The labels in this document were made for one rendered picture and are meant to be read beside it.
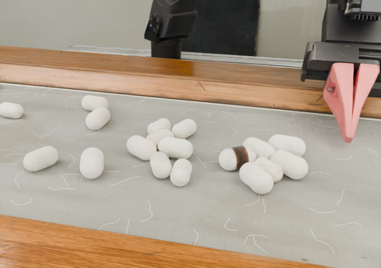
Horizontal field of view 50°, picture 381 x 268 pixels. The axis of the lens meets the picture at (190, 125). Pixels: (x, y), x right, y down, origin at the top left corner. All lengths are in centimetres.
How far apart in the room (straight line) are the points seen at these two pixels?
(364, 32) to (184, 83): 24
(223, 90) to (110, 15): 209
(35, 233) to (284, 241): 18
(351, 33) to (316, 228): 23
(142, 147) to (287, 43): 212
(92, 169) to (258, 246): 16
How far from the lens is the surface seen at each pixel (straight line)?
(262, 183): 36
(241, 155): 39
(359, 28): 49
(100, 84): 60
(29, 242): 29
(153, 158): 39
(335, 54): 47
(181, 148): 40
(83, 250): 28
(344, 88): 46
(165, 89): 57
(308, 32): 247
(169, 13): 79
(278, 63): 101
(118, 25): 261
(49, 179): 40
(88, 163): 38
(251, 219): 34
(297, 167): 39
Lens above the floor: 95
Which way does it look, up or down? 25 degrees down
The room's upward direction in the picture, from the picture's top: 1 degrees clockwise
